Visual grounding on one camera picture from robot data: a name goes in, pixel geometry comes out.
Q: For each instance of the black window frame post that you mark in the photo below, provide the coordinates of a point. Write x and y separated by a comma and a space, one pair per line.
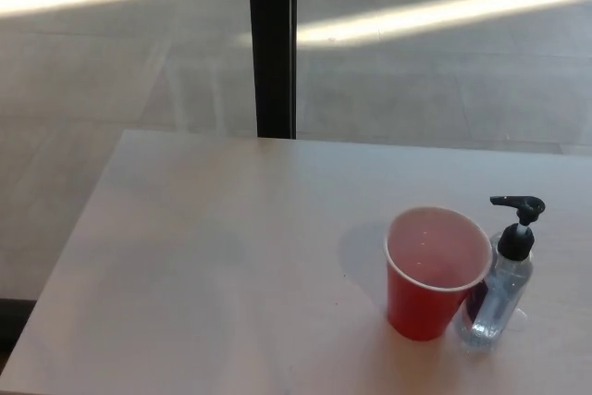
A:
273, 43

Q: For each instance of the clear soap pump bottle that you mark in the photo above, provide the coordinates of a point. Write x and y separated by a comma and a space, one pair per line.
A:
497, 291

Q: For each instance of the red plastic cup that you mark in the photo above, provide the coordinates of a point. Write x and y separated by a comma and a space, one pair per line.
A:
418, 302

